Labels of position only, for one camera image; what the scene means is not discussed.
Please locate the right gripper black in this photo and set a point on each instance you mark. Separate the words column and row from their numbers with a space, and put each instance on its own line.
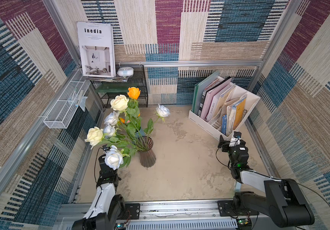
column 227, row 143

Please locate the orange rose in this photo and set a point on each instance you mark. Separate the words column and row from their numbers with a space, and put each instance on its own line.
column 134, row 93

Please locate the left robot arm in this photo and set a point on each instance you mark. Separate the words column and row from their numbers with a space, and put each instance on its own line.
column 107, row 206

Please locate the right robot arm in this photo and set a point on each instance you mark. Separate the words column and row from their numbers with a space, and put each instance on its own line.
column 283, row 201

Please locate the orange yellow booklet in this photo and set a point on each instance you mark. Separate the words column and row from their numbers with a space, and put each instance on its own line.
column 235, row 115

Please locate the white file organizer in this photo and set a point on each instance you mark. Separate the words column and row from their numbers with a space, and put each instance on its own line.
column 216, row 121

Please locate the small light blue object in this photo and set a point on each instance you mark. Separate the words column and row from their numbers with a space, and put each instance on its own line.
column 237, row 186

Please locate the pink book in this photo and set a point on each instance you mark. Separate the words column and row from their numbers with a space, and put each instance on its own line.
column 209, row 93

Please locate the green folder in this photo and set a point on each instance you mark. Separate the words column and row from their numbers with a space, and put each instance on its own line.
column 199, row 88

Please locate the green glass shelf plate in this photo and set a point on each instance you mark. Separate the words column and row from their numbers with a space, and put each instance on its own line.
column 114, row 87

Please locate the white round device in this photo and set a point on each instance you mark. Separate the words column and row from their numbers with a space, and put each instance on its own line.
column 125, row 71

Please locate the Inedia magazine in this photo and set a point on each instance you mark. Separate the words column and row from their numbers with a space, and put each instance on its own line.
column 96, row 46

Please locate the black wire shelf rack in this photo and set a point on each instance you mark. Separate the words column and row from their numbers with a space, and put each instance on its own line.
column 137, row 78

